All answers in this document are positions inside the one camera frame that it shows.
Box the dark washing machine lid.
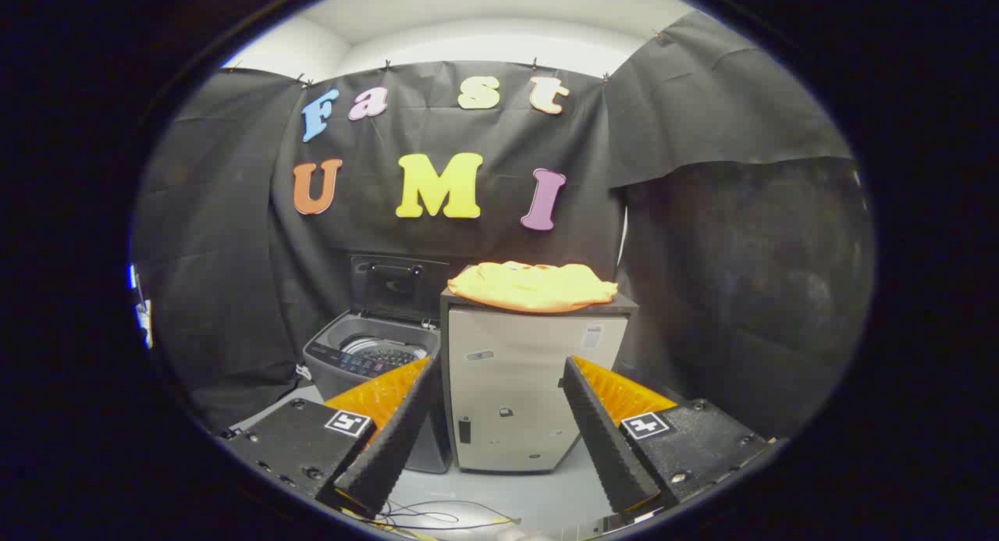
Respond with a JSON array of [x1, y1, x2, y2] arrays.
[[349, 254, 451, 329]]

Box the thin black and yellow cables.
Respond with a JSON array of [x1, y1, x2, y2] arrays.
[[343, 498, 522, 539]]

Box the orange polo shirt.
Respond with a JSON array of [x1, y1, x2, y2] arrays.
[[447, 261, 619, 315]]

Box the grey top-load washing machine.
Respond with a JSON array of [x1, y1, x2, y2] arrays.
[[303, 311, 452, 474]]

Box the black backdrop cloth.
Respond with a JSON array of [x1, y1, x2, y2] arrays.
[[131, 10, 875, 440]]

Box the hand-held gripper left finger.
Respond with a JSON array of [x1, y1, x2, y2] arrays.
[[221, 354, 443, 518]]

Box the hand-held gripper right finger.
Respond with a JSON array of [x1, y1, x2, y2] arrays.
[[560, 356, 781, 525]]

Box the grey cabinet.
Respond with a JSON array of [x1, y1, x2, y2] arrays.
[[439, 286, 639, 474]]

